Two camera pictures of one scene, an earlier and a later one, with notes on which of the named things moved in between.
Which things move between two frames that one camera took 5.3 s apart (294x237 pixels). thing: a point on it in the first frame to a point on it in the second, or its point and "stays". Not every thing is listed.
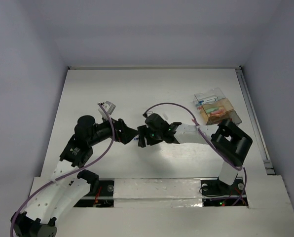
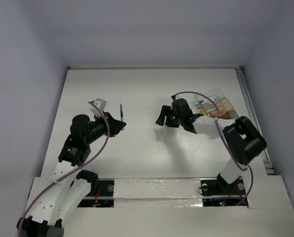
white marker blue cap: [208, 100] stays
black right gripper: [143, 130] to [166, 110]
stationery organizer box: [215, 108] stays
